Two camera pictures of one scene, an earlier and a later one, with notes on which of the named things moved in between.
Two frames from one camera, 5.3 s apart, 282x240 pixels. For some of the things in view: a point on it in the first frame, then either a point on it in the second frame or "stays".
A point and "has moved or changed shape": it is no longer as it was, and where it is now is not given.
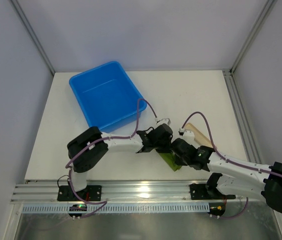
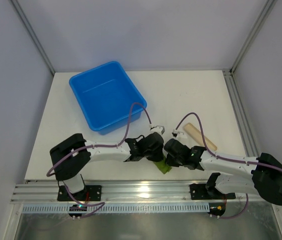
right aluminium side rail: x=242 y=117 stays
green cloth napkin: x=169 y=157 has moved or changed shape
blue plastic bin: x=107 y=95 stays
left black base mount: x=90 y=193 stays
